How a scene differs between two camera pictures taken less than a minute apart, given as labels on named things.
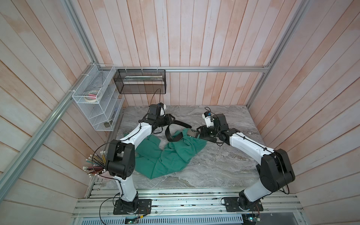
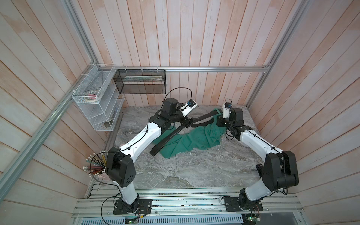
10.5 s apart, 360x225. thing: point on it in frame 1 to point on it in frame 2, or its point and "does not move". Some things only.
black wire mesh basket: (141, 81) does not move
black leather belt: (191, 132) to (153, 151)
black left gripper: (168, 119) to (186, 122)
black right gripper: (203, 131) to (220, 119)
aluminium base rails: (98, 202) does not move
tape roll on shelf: (92, 96) does not move
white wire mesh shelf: (99, 97) does not move
